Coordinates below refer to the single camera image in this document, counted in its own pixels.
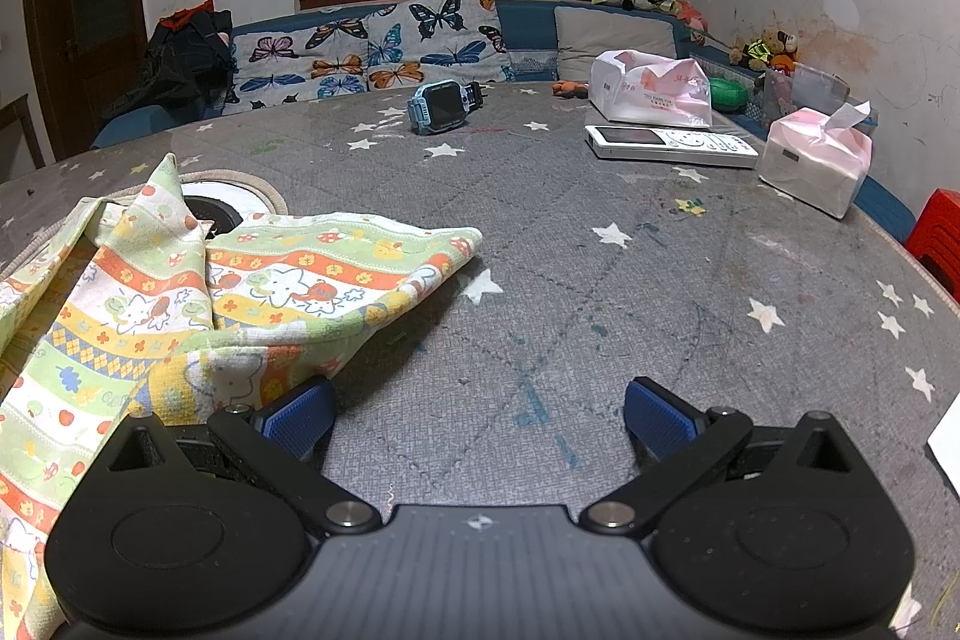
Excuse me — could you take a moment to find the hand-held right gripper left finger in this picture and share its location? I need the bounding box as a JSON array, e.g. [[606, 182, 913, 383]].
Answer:
[[105, 377, 383, 536]]

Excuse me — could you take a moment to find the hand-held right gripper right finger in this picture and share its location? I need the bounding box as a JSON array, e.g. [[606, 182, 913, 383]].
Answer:
[[579, 376, 850, 536]]

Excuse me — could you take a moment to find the colourful cartoon print garment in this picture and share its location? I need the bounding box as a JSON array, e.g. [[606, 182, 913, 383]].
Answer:
[[0, 154, 482, 640]]

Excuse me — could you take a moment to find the dark clothes pile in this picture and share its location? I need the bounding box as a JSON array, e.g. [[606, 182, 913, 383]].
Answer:
[[105, 0, 235, 120]]

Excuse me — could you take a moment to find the grey star-print table cover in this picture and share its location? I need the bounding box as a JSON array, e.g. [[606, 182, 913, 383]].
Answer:
[[0, 77, 960, 640]]

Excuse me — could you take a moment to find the round built-in induction cooker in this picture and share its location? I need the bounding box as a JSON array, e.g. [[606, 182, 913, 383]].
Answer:
[[180, 175, 290, 236]]

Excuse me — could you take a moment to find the white remote control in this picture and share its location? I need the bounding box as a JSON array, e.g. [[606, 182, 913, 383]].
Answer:
[[585, 124, 760, 169]]

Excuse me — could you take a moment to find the white paper sheet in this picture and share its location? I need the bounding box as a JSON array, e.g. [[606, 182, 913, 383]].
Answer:
[[926, 392, 960, 483]]

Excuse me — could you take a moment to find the pink tissue pack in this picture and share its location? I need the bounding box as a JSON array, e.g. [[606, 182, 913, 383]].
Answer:
[[756, 101, 875, 220]]

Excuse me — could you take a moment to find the white pink plastic bag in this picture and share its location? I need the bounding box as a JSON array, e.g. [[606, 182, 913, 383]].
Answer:
[[589, 50, 713, 129]]

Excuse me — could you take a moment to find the green round toy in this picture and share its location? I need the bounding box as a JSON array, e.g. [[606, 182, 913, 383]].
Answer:
[[709, 77, 749, 112]]

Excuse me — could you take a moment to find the red plastic stool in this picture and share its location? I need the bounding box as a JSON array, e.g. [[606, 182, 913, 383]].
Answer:
[[904, 188, 960, 296]]

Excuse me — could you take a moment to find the blue kids smartwatch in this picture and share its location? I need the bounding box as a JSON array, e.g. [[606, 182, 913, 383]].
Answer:
[[407, 79, 492, 136]]

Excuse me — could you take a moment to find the clear plastic container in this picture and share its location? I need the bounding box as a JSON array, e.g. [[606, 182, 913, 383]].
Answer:
[[763, 62, 852, 127]]

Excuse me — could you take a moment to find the grey pillow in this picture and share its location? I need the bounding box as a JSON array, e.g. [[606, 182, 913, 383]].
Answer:
[[555, 5, 678, 82]]

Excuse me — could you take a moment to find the brown plush bear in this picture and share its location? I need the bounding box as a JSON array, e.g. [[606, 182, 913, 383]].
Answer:
[[757, 29, 800, 73]]

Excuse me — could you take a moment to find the pink yellow plush toy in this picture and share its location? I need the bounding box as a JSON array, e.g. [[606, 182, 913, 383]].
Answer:
[[652, 0, 710, 35]]

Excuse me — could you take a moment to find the wooden chair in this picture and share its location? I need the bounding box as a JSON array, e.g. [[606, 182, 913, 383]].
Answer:
[[0, 92, 46, 184]]

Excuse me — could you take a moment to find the blue sofa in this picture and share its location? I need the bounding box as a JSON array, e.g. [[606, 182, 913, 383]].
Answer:
[[91, 0, 912, 244]]

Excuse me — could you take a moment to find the dark brown wooden door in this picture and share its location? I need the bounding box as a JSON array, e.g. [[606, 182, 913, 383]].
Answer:
[[21, 0, 147, 161]]

